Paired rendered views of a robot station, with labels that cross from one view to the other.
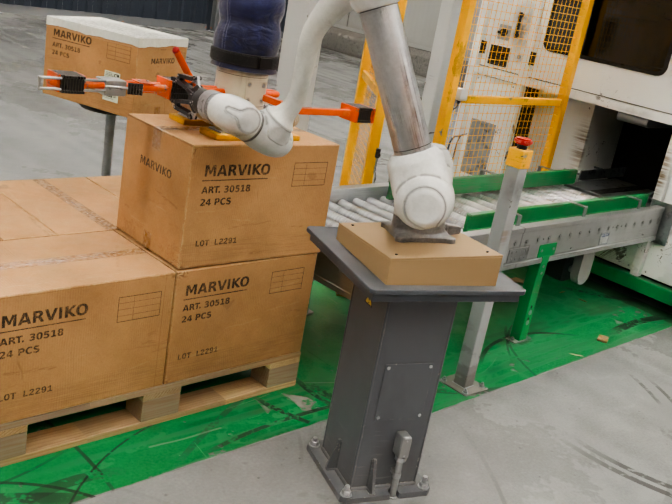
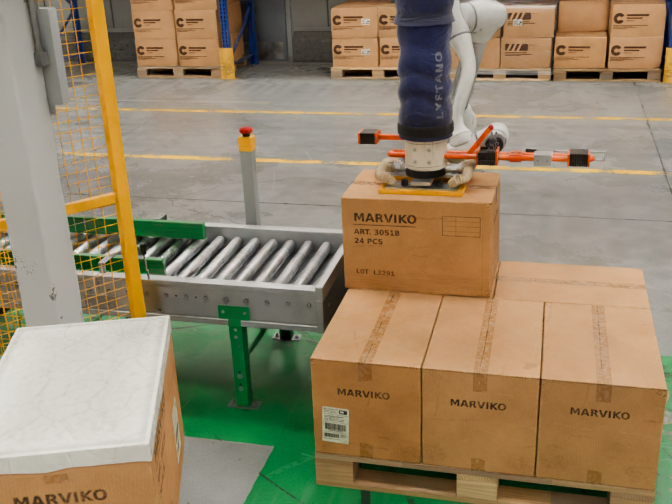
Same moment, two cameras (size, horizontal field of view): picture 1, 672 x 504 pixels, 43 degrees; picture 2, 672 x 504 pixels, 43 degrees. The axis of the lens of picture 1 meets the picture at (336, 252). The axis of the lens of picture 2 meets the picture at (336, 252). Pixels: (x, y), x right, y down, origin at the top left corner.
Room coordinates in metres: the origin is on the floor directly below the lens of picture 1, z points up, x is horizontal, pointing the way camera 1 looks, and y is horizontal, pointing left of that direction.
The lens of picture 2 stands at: (4.76, 3.17, 2.03)
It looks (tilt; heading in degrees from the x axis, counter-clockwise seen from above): 22 degrees down; 241
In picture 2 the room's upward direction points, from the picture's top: 2 degrees counter-clockwise
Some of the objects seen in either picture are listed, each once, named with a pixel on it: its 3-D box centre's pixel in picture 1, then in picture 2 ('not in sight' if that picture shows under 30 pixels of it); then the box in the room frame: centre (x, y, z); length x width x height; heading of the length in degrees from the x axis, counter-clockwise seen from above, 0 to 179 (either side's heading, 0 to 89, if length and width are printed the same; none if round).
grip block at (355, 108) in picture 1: (357, 113); (369, 136); (2.82, 0.01, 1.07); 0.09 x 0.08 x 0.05; 44
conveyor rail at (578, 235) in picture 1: (538, 242); (132, 237); (3.69, -0.90, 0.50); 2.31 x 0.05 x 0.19; 136
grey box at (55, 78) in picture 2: not in sight; (32, 56); (4.24, 0.29, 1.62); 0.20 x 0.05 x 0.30; 136
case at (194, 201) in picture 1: (228, 186); (423, 229); (2.81, 0.41, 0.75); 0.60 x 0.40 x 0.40; 135
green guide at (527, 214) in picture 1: (574, 212); (60, 219); (3.99, -1.10, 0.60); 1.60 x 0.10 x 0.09; 136
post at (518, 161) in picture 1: (490, 272); (254, 231); (3.14, -0.61, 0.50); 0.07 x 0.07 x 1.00; 46
